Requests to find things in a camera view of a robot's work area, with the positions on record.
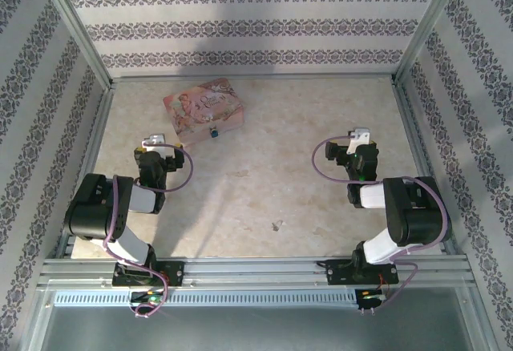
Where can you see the small blue padlock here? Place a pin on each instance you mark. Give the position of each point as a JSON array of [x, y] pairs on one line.
[[215, 133]]

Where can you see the pink floral tin box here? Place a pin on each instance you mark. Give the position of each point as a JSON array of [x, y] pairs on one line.
[[202, 108]]

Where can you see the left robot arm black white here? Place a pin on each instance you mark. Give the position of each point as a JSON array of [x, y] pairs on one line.
[[88, 211]]

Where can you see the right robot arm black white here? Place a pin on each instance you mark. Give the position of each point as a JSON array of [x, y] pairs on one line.
[[417, 215]]

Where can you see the right circuit board green light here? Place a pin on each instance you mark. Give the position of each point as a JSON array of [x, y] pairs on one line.
[[370, 297]]

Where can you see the circuit board green light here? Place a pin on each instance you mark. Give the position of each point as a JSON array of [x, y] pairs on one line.
[[370, 297], [149, 297]]

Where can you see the left circuit board green light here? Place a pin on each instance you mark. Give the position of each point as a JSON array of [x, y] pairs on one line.
[[149, 297]]

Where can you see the grey metal panel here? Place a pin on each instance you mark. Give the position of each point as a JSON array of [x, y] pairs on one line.
[[256, 331]]

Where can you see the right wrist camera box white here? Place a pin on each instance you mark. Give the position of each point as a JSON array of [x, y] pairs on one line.
[[358, 136]]

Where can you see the aluminium side rail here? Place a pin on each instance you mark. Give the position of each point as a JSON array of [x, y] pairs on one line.
[[421, 158], [90, 166]]

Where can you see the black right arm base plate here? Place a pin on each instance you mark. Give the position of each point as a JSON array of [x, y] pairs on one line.
[[338, 273]]

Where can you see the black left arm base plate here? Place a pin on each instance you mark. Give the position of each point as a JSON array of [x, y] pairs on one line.
[[176, 274]]

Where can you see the aluminium rear rail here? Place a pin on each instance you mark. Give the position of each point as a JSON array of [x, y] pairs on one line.
[[252, 77]]

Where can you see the aluminium frame post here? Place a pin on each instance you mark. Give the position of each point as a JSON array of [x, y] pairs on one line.
[[76, 26], [431, 26]]

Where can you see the long aluminium mounting rail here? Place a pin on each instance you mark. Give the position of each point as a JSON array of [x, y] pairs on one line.
[[256, 271]]

